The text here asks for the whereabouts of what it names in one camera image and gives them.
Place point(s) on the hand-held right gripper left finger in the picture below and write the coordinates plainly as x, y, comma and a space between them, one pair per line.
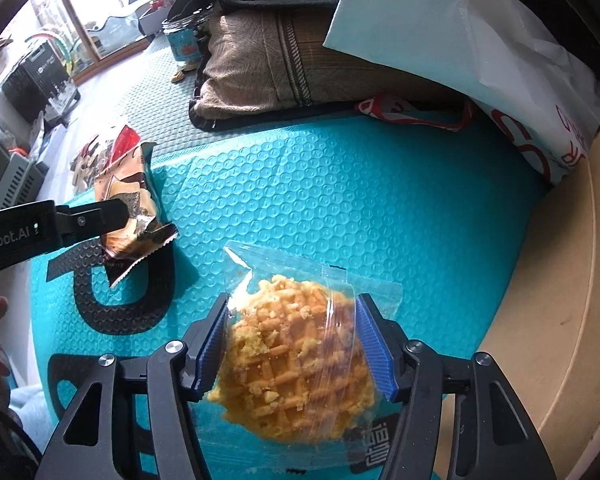
212, 345

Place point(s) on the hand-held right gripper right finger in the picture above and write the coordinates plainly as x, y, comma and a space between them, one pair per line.
377, 350

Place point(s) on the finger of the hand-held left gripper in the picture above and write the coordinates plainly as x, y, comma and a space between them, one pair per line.
95, 220

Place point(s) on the brown wafer packet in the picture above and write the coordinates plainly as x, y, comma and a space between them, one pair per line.
120, 180

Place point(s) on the yellow pastry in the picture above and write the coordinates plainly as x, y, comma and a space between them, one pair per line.
290, 360

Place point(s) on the brown cardboard box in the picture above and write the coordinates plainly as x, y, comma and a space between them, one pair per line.
555, 310

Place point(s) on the clear red mixed snack packet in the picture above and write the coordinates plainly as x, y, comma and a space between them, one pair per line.
87, 160

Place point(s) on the teal bubble mailer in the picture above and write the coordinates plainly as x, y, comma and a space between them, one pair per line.
330, 200

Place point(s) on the black plastic crate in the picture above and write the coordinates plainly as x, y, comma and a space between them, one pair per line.
30, 75

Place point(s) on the blue-grey cloth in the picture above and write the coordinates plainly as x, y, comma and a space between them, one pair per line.
30, 410

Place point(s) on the blue tin jar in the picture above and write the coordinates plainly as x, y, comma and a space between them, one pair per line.
185, 42

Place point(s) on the grey fleece blanket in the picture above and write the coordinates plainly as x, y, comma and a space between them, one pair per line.
0, 440

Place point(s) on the white open box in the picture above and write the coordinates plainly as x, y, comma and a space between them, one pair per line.
150, 22

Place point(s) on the brown striped cushion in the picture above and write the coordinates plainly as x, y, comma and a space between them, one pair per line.
260, 60

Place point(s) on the red white wrapper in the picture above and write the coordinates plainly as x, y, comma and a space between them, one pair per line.
405, 115

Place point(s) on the white plastic mailer bag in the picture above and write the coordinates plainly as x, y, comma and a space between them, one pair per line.
430, 35

